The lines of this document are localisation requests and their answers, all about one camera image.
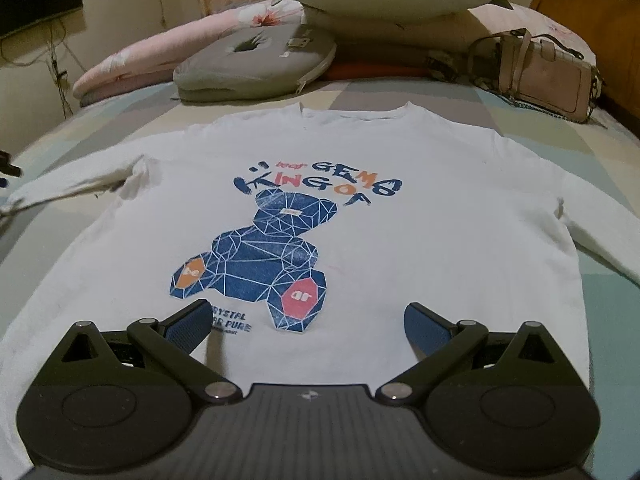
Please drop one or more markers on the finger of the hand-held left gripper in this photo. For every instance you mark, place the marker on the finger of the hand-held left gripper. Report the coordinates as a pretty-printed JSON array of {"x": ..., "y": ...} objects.
[{"x": 7, "y": 165}]

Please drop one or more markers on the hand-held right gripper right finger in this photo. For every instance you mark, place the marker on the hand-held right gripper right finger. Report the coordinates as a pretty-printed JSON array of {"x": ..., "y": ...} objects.
[{"x": 427, "y": 331}]

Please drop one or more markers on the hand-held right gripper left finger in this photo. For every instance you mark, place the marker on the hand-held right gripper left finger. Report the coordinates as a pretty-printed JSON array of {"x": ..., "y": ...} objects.
[{"x": 187, "y": 327}]

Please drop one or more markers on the white printed sweatshirt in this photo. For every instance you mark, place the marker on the white printed sweatshirt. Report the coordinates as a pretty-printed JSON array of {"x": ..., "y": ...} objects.
[{"x": 450, "y": 220}]

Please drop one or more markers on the pink floral quilt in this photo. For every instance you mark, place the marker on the pink floral quilt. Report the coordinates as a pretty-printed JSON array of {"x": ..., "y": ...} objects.
[{"x": 150, "y": 55}]

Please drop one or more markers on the grey cushion with hole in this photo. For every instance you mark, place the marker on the grey cushion with hole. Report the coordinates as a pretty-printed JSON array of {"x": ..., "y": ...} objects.
[{"x": 255, "y": 67}]

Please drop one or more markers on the pink handbag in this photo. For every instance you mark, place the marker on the pink handbag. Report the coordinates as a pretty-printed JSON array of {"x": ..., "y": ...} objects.
[{"x": 550, "y": 85}]

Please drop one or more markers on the beige pillow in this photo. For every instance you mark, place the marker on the beige pillow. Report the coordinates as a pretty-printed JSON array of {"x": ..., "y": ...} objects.
[{"x": 400, "y": 27}]

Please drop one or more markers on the wooden headboard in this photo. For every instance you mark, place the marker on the wooden headboard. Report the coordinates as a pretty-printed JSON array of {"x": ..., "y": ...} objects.
[{"x": 590, "y": 15}]

